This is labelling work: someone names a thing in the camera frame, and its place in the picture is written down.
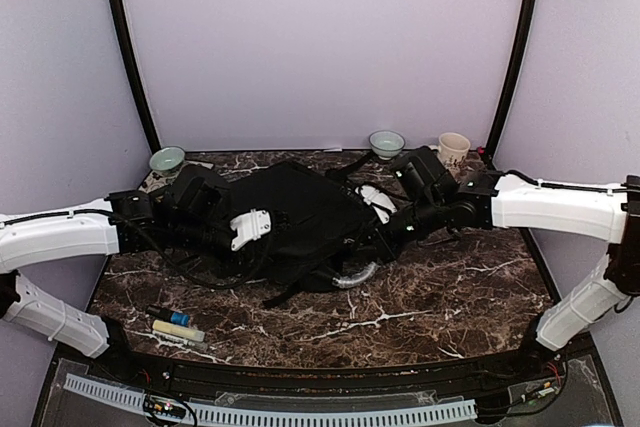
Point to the white cable duct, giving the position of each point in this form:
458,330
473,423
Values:
238,410

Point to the small circuit board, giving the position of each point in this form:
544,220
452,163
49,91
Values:
163,408

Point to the black student bag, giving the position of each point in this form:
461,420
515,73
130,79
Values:
326,214

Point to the black frame post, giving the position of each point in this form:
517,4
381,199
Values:
120,22
511,78

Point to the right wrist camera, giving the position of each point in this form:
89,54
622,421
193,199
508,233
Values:
422,176

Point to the yellow highlighter pen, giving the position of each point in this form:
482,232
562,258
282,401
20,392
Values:
183,332

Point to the celadon bowl on tile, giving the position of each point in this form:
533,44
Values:
167,161

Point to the celadon bowl at back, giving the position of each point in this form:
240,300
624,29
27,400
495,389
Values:
386,144

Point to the right black frame post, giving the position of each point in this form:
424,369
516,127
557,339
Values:
511,78

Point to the black and blue marker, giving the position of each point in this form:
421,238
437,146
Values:
168,315

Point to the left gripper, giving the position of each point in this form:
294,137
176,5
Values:
279,223

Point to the clear pen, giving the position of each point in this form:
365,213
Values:
199,346

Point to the left black frame post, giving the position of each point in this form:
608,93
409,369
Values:
120,22

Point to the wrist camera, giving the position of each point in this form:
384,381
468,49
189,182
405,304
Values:
422,176
199,193

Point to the black front table rail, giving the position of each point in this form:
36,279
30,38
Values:
184,371

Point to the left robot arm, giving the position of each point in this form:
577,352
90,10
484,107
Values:
203,237

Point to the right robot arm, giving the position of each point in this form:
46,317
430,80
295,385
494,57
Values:
510,199

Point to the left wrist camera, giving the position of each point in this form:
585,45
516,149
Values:
199,193

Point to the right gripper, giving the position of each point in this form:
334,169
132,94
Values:
364,211

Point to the white mug with print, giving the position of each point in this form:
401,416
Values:
451,150

